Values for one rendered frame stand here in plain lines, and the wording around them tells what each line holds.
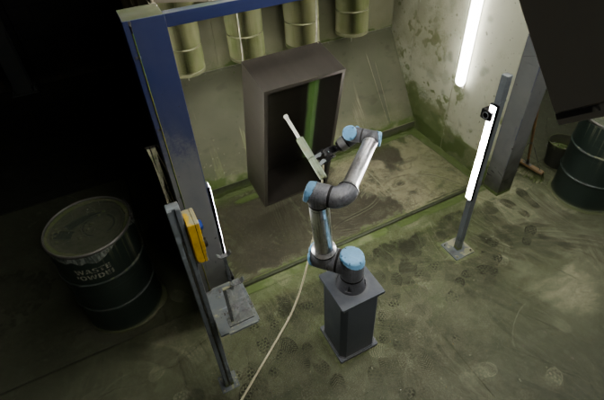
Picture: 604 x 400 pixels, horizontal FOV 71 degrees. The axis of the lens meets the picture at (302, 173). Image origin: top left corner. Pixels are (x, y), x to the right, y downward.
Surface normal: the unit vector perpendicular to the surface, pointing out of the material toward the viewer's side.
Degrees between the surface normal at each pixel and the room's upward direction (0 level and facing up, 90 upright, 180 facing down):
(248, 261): 0
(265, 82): 12
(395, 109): 57
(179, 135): 90
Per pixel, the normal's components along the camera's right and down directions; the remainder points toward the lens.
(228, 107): 0.36, 0.04
